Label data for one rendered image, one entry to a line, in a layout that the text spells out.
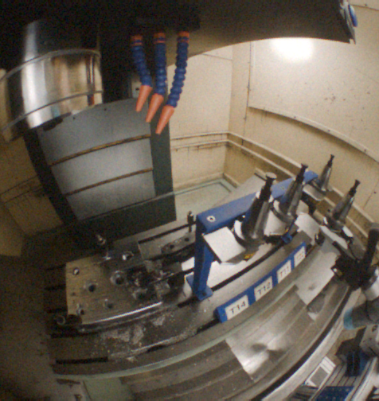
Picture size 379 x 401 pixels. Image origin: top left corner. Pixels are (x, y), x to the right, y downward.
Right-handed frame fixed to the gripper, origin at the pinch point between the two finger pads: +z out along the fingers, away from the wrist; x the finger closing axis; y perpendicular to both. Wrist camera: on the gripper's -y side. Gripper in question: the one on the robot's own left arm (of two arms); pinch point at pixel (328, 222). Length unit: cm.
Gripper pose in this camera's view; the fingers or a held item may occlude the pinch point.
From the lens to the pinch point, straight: 44.9
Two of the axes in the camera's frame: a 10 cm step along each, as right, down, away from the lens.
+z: -4.5, -5.8, 6.8
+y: -0.2, 7.7, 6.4
